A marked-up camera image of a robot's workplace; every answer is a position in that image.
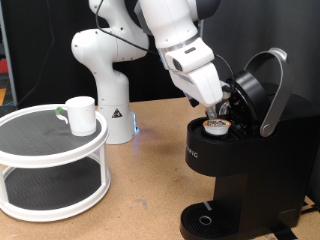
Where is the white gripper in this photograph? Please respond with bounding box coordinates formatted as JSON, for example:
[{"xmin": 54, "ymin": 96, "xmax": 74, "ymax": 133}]
[{"xmin": 169, "ymin": 61, "xmax": 225, "ymax": 120}]

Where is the orange rimmed coffee pod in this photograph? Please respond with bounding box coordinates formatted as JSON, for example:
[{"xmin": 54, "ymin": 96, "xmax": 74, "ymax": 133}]
[{"xmin": 202, "ymin": 118, "xmax": 232, "ymax": 137}]

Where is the black Keurig coffee machine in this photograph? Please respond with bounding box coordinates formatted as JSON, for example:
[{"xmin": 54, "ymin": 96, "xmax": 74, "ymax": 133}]
[{"xmin": 179, "ymin": 47, "xmax": 320, "ymax": 240}]

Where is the white mug with green mark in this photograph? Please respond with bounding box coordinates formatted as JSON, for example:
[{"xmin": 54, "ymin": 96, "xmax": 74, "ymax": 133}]
[{"xmin": 54, "ymin": 95, "xmax": 98, "ymax": 137}]

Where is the white two tier turntable rack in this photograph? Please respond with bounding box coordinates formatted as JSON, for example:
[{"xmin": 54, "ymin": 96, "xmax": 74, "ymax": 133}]
[{"xmin": 0, "ymin": 103, "xmax": 112, "ymax": 223}]

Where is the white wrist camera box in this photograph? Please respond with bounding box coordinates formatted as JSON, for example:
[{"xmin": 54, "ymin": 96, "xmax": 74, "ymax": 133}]
[{"xmin": 164, "ymin": 37, "xmax": 215, "ymax": 74}]

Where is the black camera cable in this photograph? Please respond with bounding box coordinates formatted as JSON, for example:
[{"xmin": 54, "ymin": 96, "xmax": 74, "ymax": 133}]
[{"xmin": 94, "ymin": 0, "xmax": 236, "ymax": 93}]

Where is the black power cord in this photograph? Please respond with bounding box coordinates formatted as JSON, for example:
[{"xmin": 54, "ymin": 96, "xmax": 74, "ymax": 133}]
[{"xmin": 299, "ymin": 199, "xmax": 320, "ymax": 215}]

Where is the thin black hanging cable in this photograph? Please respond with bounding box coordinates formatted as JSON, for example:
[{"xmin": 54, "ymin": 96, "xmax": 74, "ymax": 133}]
[{"xmin": 15, "ymin": 0, "xmax": 56, "ymax": 108}]

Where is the grey metal frame post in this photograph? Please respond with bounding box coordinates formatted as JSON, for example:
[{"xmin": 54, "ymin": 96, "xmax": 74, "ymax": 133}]
[{"xmin": 0, "ymin": 0, "xmax": 18, "ymax": 107}]

